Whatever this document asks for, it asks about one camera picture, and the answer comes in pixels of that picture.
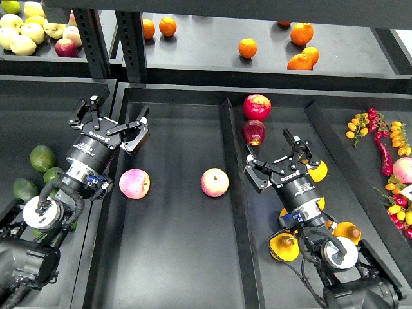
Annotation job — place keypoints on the red cherry tomato bunch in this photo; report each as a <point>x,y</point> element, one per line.
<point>377,124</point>

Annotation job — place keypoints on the pink apple centre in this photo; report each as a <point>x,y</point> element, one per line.
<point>214,182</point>

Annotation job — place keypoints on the orange centre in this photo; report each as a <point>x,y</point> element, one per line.
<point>247,48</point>

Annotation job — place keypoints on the dark red apple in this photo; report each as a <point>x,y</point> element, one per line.
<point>253,132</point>

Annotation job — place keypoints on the large orange right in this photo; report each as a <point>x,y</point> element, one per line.
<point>302,33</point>

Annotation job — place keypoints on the orange left edge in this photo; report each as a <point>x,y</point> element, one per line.
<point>148,28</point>

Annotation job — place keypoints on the mixed cherry tomato cluster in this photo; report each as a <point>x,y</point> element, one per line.
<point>397,206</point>

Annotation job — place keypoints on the dark green avocado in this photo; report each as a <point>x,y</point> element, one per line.
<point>52,173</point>

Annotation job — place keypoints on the orange cherry tomato bunch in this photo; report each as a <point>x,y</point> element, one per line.
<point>358,127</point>

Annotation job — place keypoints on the black left tray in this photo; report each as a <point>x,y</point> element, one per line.
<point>35,111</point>

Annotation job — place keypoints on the black middle tray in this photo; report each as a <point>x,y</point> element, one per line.
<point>179,248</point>

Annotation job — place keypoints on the dark avocado far left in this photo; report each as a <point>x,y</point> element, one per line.
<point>24,189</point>

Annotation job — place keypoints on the black upper shelf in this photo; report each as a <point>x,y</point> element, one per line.
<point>359,47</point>

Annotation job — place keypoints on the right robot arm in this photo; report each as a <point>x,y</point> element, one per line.
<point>337,271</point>

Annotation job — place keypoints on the black tray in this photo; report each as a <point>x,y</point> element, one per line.
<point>179,248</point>
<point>35,111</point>

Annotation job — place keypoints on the bright red apple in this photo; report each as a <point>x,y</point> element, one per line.
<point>257,107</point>

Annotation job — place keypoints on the black shelf post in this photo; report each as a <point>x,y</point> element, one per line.
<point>131,33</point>

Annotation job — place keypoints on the green avocado top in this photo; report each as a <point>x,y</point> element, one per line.
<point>42,158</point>

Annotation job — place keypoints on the pink apple left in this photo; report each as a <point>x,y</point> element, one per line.
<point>135,183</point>

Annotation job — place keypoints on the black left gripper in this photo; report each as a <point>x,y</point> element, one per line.
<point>94,148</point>

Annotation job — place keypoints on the yellow cherry tomato bunch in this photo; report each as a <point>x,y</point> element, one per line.
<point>399,138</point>

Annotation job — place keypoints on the red chili pepper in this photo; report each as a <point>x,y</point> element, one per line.
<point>386,159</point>

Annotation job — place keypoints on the pile of yellow apples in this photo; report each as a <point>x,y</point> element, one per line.
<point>22,33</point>

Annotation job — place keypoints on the yellow pear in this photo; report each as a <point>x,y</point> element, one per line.
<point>317,173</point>
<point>348,230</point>
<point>321,203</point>
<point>284,246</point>
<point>331,225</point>
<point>283,212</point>

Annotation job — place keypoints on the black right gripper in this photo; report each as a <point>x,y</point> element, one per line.
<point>295,187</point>

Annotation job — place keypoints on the pink peach right edge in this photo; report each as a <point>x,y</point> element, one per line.
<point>402,170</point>

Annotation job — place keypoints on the orange front right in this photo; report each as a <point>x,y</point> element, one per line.
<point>300,62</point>

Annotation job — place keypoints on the small orange right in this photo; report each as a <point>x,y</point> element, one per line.
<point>313,53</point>

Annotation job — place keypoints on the pink apple on shelf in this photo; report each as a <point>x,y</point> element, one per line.
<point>72,33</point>

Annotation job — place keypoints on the red apple on shelf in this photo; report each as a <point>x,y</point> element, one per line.
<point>66,48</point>

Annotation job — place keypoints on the green lime on shelf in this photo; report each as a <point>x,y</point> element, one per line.
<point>11,7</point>

